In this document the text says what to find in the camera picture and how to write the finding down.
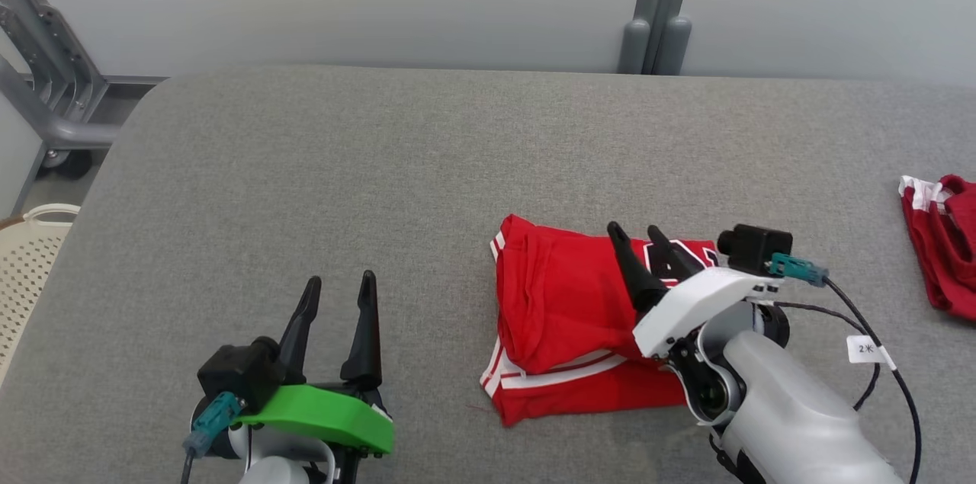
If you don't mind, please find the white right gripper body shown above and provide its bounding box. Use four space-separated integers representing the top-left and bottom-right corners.
633 268 782 359

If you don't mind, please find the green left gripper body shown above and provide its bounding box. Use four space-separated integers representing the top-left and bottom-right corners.
233 381 395 458

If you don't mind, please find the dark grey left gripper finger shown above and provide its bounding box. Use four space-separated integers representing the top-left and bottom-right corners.
278 276 323 382
340 270 382 389

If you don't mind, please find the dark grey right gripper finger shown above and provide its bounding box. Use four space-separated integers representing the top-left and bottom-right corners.
606 221 668 313
647 225 706 283

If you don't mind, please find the red jersey with white trim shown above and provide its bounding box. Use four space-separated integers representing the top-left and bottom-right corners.
480 213 721 428

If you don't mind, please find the red shirt with white trim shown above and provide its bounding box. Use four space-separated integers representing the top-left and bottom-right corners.
898 175 976 321

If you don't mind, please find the beige perforated laundry basket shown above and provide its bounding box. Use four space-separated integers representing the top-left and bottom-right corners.
0 204 81 386

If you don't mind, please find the black cart wheel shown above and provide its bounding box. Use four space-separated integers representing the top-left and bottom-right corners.
42 150 92 180

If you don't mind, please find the teal right camera connector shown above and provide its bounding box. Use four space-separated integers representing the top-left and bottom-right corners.
769 253 830 287

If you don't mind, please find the teal camera connector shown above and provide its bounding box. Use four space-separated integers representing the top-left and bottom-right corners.
769 253 830 287
183 391 243 458

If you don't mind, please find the teal left camera connector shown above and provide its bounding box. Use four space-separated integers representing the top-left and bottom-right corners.
183 391 243 458

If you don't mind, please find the white paper cable label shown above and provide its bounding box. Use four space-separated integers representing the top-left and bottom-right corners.
846 335 889 365

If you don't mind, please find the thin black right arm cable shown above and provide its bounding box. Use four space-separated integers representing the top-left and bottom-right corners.
774 301 881 412

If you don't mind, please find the black right camera cable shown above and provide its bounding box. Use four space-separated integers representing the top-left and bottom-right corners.
823 278 923 484

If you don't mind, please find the grey metal wall post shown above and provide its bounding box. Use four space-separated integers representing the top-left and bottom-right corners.
618 0 702 75

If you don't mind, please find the grey metal cart frame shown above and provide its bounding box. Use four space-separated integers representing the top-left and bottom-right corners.
0 0 169 180

